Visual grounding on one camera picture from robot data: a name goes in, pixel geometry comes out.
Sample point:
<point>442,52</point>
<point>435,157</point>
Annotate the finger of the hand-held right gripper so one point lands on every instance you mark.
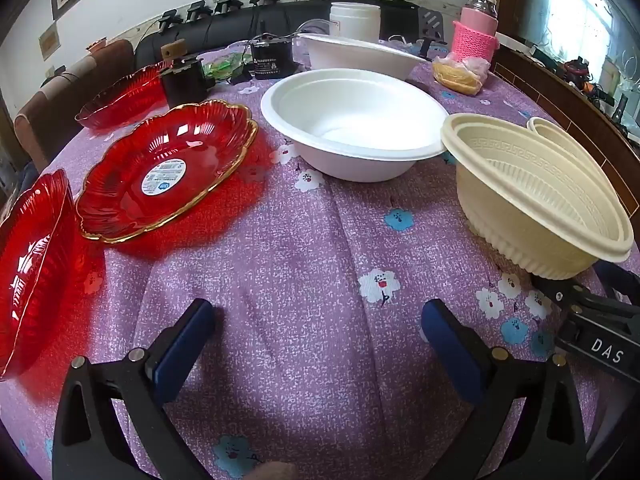
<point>555,287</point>
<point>620,280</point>

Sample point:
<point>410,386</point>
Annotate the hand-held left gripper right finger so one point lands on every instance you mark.
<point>450,345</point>

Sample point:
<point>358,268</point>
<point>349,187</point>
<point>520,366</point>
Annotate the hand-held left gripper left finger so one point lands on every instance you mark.
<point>185,345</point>

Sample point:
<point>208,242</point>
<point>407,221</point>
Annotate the red gold-rimmed glass plate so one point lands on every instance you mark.
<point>125,95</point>
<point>30,270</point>

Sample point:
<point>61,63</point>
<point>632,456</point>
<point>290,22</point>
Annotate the red plate with round sticker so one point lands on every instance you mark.
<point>200,145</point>

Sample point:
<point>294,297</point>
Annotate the white foam bowl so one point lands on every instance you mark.
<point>350,110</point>
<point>360,57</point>

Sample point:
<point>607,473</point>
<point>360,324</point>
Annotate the purple floral tablecloth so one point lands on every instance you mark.
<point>310,270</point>

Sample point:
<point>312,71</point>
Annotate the bag of yellow pancakes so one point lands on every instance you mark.
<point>457,77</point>

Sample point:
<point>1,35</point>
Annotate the dark round jar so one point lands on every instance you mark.
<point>185,82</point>

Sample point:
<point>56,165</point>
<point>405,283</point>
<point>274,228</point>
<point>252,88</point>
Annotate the pink bottle with knit sleeve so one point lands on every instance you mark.
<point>475,35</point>

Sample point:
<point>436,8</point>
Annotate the brown sofa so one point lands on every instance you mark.
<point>55,105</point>

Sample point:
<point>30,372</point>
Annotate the glass window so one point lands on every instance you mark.
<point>575,5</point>

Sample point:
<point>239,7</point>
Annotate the green packet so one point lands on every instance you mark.
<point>222,65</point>

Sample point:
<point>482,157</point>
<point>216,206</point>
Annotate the grey perforated stand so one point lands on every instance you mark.
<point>431,22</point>

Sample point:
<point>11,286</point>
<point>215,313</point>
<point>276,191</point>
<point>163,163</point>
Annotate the black power adapter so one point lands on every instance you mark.
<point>270,62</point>

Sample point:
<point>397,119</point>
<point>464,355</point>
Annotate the black leather sofa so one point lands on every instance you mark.
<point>225,25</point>

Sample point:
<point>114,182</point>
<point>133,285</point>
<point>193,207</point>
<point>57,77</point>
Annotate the white plastic jar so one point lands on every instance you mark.
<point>355,20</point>

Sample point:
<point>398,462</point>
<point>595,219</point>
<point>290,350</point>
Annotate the clear plastic container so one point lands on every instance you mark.
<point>314,27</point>

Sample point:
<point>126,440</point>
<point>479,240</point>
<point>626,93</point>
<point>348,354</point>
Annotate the small wall notice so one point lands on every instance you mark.
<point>50,41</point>

